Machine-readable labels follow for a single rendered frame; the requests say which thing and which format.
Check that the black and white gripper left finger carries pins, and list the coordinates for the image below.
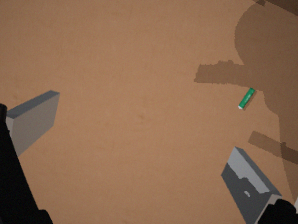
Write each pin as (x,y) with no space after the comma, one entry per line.
(25,123)

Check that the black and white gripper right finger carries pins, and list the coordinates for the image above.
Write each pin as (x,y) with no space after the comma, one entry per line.
(257,199)

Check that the green battery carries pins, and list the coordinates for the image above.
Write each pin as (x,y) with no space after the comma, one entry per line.
(246,98)

